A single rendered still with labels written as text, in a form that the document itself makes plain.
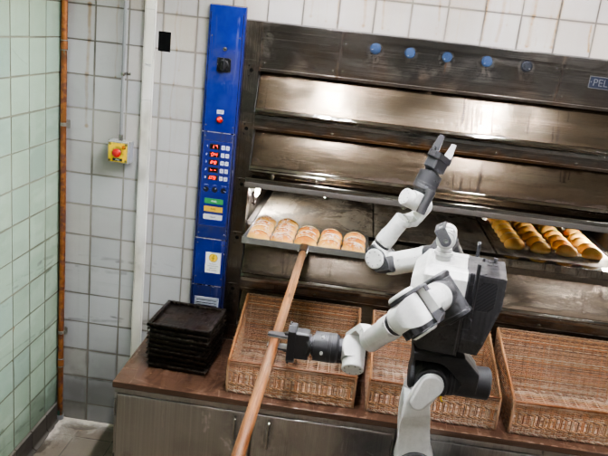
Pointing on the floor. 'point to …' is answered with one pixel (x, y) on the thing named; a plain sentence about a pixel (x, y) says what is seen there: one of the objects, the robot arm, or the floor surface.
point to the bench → (280, 422)
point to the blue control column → (225, 97)
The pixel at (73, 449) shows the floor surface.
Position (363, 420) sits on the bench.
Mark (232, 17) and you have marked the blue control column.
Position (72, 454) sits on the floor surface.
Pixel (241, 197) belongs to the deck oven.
